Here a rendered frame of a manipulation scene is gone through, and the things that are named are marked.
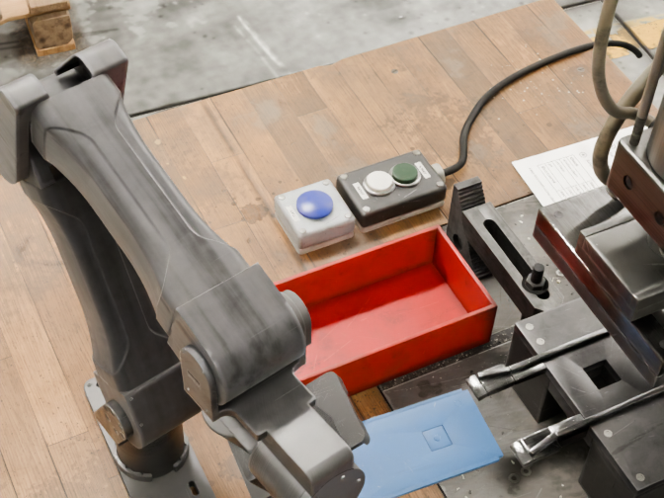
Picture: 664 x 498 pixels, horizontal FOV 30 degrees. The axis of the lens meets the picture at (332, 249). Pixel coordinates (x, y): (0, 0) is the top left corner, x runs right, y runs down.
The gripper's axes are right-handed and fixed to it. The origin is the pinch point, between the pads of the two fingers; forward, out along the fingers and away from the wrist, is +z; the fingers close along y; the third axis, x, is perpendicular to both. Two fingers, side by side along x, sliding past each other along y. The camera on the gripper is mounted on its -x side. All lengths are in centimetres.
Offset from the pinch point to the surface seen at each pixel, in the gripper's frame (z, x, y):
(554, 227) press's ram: 0.1, 8.4, 25.8
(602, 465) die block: 15.2, -6.8, 18.5
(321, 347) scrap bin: 14.6, 17.8, 0.4
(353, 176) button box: 19.4, 36.5, 11.2
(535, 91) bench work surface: 36, 44, 34
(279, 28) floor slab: 134, 160, 3
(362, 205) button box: 18.6, 32.2, 10.6
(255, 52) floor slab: 129, 154, -5
